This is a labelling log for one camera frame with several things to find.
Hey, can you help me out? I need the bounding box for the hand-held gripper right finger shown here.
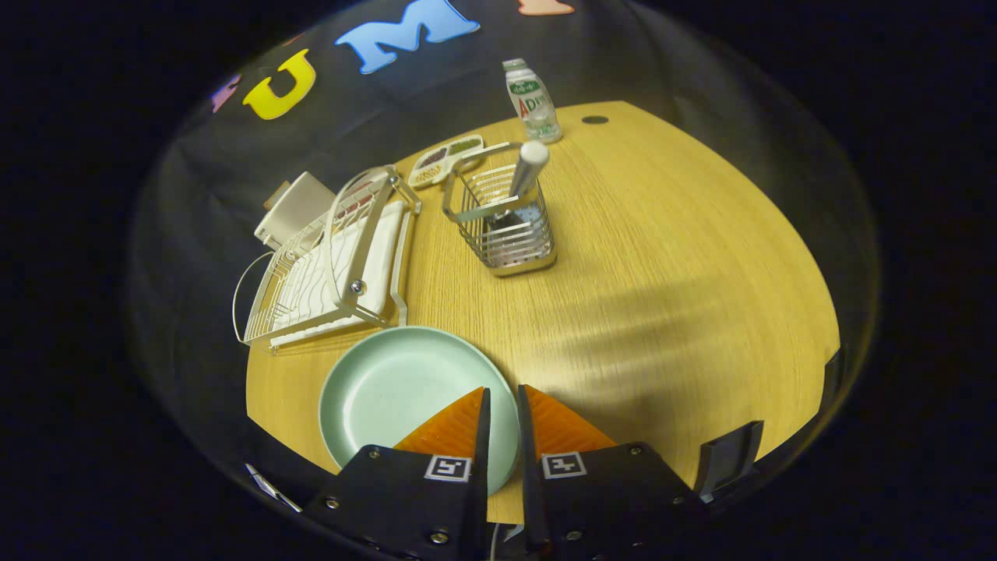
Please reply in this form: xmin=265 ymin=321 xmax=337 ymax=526
xmin=517 ymin=383 xmax=710 ymax=561

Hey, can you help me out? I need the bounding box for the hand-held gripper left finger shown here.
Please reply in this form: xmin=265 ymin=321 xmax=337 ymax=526
xmin=304 ymin=386 xmax=493 ymax=561

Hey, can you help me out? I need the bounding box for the pale green plate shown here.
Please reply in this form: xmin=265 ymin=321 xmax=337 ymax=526
xmin=319 ymin=326 xmax=521 ymax=497

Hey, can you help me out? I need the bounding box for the white wire dish rack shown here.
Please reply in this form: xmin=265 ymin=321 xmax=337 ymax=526
xmin=232 ymin=164 xmax=422 ymax=355

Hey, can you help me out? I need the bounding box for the metal wire basket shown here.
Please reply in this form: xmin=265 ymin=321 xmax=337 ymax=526
xmin=442 ymin=142 xmax=558 ymax=277

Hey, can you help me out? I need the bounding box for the white handled spoon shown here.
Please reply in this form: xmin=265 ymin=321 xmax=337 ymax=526
xmin=487 ymin=140 xmax=551 ymax=235

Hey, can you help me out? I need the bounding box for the white divided dish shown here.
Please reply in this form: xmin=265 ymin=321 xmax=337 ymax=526
xmin=408 ymin=135 xmax=485 ymax=190

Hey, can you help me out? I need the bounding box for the white drip tray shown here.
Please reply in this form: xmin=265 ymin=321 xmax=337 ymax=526
xmin=269 ymin=201 xmax=411 ymax=349

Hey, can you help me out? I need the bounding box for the white toaster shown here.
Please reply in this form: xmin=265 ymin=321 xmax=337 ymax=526
xmin=254 ymin=171 xmax=337 ymax=250

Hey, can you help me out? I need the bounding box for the white milk bottle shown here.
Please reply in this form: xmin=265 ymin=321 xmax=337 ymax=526
xmin=502 ymin=58 xmax=563 ymax=144

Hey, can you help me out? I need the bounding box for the black backdrop cloth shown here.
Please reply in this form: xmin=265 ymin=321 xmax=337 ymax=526
xmin=129 ymin=0 xmax=881 ymax=437

